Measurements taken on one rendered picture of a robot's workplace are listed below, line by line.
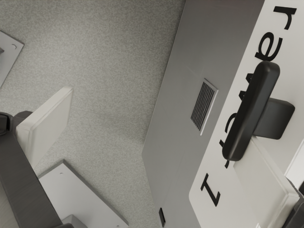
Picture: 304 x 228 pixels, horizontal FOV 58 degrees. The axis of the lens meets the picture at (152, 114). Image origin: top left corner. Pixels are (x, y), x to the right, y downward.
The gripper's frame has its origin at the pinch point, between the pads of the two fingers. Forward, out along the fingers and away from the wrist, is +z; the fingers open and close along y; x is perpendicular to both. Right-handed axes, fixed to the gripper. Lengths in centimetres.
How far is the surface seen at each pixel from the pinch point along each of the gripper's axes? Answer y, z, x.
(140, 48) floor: -5, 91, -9
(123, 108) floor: -6, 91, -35
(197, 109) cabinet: 14, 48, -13
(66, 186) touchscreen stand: -22, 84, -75
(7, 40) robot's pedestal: -50, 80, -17
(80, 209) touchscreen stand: -14, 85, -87
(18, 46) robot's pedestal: -47, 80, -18
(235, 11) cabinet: 14, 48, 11
